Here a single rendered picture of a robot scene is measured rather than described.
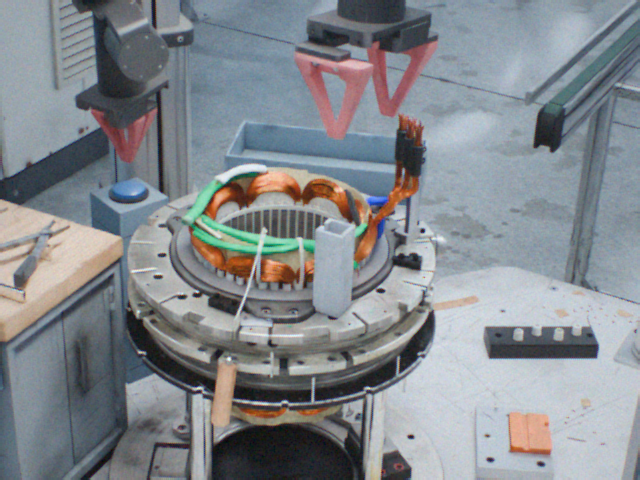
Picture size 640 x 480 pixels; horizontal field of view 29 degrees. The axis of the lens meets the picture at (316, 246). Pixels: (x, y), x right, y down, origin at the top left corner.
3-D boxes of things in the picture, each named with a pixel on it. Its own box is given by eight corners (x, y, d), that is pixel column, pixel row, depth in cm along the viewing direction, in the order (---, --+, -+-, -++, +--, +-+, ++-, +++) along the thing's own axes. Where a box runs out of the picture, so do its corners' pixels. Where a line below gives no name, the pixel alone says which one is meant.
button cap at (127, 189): (151, 194, 153) (151, 187, 153) (123, 203, 151) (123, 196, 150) (133, 182, 156) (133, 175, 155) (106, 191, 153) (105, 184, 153)
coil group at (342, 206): (346, 226, 134) (348, 191, 132) (296, 211, 136) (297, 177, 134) (354, 220, 135) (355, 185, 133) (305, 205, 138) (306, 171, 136)
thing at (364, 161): (413, 322, 177) (429, 139, 163) (405, 365, 168) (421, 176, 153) (241, 301, 180) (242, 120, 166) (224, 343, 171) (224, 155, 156)
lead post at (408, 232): (420, 236, 134) (429, 137, 128) (406, 246, 132) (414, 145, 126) (406, 231, 135) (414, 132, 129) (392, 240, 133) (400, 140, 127)
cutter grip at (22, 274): (21, 288, 125) (19, 274, 125) (13, 287, 126) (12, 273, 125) (37, 268, 129) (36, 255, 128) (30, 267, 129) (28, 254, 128)
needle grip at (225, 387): (230, 369, 117) (221, 428, 119) (240, 365, 119) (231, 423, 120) (216, 364, 118) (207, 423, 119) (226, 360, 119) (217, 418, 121)
